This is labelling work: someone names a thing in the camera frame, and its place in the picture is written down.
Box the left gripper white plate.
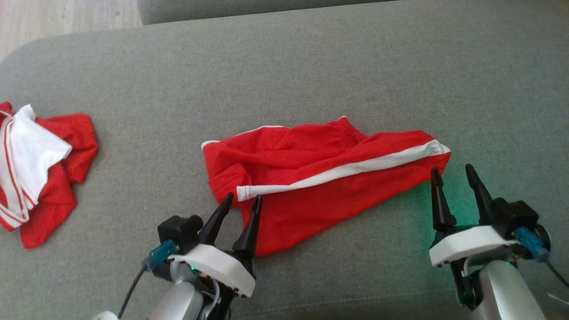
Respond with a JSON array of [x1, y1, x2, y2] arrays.
[[170, 192, 263, 320]]

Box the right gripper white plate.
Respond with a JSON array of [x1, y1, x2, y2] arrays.
[[429, 164, 519, 308]]

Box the red shorts with white stripe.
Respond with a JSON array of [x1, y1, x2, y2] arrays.
[[201, 116, 452, 258]]

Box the red jersey with white sleeves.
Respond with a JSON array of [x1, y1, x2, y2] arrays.
[[0, 101, 99, 250]]

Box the large grey sofa seat cushion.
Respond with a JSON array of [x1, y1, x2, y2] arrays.
[[0, 0, 569, 320]]

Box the left black cable blue plug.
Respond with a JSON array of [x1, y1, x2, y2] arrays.
[[117, 240, 177, 319]]

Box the black cable blue plug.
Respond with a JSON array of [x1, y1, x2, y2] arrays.
[[117, 240, 177, 319], [514, 226, 569, 288]]

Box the right black cable blue plug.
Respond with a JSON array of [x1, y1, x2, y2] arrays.
[[514, 226, 569, 288]]

